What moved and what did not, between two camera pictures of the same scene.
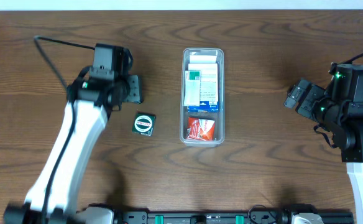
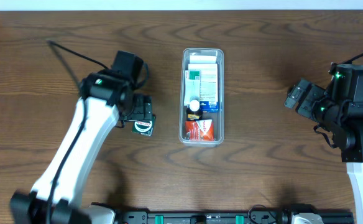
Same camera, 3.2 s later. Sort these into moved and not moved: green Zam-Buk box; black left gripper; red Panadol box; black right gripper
Moved: black left gripper
Not moved: red Panadol box; black right gripper; green Zam-Buk box
